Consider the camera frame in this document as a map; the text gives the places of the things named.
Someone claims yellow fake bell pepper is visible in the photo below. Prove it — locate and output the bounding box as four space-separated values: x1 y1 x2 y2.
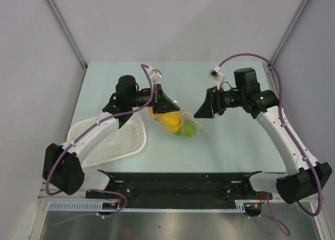
157 112 183 134

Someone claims green fake apple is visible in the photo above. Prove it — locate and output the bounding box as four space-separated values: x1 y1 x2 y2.
177 120 197 137

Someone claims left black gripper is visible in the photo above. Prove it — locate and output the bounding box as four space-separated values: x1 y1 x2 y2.
128 84 179 115

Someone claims white perforated plastic basket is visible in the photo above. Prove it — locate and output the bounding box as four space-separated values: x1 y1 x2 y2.
82 113 147 168

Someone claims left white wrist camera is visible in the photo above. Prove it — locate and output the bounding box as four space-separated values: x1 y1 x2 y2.
147 66 162 83

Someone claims white slotted cable duct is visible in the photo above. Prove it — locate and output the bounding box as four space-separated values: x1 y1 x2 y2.
48 201 263 213

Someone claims clear zip top bag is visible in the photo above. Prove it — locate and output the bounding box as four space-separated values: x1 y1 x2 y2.
148 100 208 138

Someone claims right aluminium frame post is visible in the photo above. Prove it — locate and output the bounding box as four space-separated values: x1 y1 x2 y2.
270 0 312 65

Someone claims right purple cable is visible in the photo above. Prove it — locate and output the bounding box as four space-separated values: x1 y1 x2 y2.
219 52 323 216

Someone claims purple cable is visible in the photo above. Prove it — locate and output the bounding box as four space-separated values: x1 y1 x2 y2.
46 63 158 197
219 52 323 216

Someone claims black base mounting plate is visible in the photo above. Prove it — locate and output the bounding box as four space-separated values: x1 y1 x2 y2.
85 172 275 205

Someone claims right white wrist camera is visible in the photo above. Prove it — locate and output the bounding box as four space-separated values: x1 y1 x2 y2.
208 66 225 89

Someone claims aluminium frame post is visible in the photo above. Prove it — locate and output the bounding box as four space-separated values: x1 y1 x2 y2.
44 0 88 72
270 0 312 65

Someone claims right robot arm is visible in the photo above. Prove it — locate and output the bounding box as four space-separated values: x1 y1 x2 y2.
194 67 332 204

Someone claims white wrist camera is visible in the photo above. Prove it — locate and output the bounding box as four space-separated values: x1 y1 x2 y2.
208 66 225 89
147 66 162 83

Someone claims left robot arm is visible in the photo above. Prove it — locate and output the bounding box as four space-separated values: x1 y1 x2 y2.
42 75 180 198

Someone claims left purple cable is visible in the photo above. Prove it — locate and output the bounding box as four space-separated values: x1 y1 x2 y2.
46 63 158 197

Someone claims left aluminium frame post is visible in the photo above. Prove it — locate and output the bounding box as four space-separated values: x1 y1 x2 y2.
44 0 88 72

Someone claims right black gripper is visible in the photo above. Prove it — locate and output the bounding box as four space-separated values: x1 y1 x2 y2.
194 86 245 118

